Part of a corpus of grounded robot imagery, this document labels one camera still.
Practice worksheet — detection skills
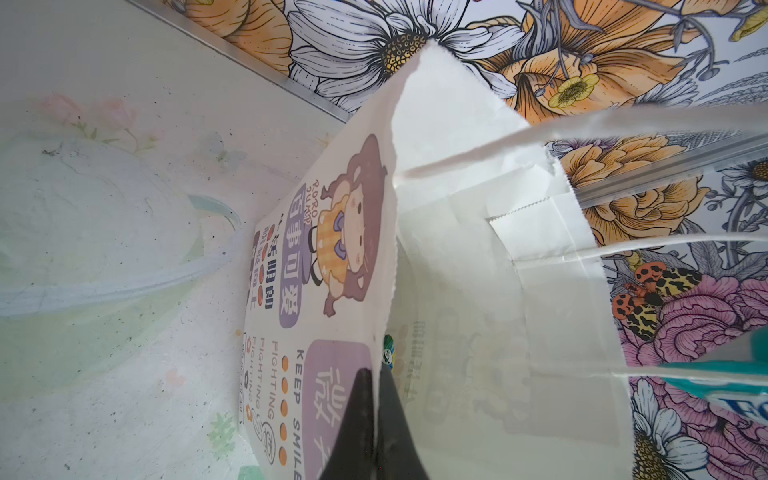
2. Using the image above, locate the white patterned paper bag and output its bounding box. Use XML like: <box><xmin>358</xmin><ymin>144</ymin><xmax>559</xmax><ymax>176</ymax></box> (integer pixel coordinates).
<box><xmin>239</xmin><ymin>42</ymin><xmax>767</xmax><ymax>479</ymax></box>

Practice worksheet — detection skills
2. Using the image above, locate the green yellow snack packet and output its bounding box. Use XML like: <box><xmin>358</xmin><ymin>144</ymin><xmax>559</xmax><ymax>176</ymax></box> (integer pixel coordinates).
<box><xmin>664</xmin><ymin>327</ymin><xmax>767</xmax><ymax>425</ymax></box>

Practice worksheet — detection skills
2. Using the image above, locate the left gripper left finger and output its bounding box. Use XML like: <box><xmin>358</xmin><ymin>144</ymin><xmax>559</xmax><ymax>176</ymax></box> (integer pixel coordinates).
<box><xmin>319</xmin><ymin>368</ymin><xmax>374</xmax><ymax>480</ymax></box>

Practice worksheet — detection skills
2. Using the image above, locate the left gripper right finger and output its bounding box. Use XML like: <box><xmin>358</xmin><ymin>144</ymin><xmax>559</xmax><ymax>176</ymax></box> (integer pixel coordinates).
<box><xmin>376</xmin><ymin>365</ymin><xmax>429</xmax><ymax>480</ymax></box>

